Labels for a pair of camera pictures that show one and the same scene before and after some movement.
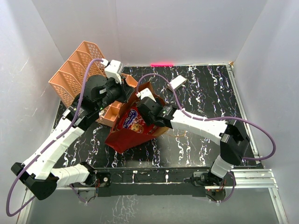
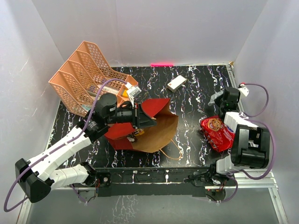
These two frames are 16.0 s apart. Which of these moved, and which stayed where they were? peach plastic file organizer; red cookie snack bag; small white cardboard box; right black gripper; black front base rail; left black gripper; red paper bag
Moved: red paper bag; red cookie snack bag; right black gripper; left black gripper
Stayed: small white cardboard box; black front base rail; peach plastic file organizer
